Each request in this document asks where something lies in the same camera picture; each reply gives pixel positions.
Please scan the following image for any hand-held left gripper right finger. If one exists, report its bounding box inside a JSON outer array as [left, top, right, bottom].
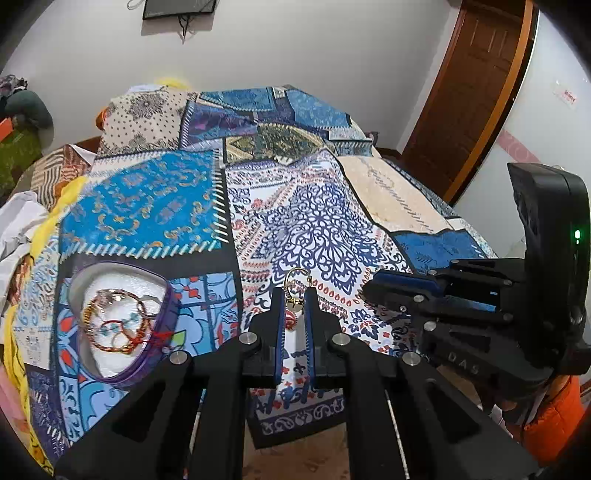
[[302, 287, 539, 480]]

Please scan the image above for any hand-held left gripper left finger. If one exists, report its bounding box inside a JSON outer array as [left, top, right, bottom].
[[54, 287, 287, 480]]

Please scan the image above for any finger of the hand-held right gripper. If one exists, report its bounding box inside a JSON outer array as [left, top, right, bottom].
[[361, 270, 513, 326], [427, 258, 527, 315]]

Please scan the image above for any gold ring with red charm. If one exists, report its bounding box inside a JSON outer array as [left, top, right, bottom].
[[283, 268, 311, 330]]

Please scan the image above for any heart-shaped tin box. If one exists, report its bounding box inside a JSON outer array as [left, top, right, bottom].
[[68, 262, 178, 387]]

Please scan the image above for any pile of beaded bracelets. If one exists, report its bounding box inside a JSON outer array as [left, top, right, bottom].
[[82, 288, 175, 356]]

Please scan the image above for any person's right forearm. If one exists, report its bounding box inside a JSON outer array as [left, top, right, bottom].
[[517, 374, 585, 468]]

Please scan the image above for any person's right hand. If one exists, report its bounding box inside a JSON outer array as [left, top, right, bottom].
[[496, 398, 532, 428]]

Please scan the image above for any patchwork printed blanket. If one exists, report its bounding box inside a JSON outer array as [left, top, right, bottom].
[[9, 85, 499, 480]]

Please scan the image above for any brown wooden door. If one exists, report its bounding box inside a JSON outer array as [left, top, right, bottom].
[[399, 0, 539, 205]]

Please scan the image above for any yellow cloth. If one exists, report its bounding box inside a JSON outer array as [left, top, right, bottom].
[[4, 178, 89, 472]]

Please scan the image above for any striped orange blanket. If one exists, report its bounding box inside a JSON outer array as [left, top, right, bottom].
[[28, 136, 100, 204]]

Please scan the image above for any white crumpled cloth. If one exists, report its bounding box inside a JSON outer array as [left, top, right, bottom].
[[0, 191, 49, 278]]

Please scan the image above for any green patterned cloth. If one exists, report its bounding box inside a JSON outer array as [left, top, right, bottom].
[[0, 127, 51, 195]]

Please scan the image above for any small red-white wall sticker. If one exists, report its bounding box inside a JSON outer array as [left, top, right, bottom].
[[551, 80, 581, 110]]

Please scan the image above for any small black wall monitor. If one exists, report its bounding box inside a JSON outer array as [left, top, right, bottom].
[[141, 0, 219, 21]]

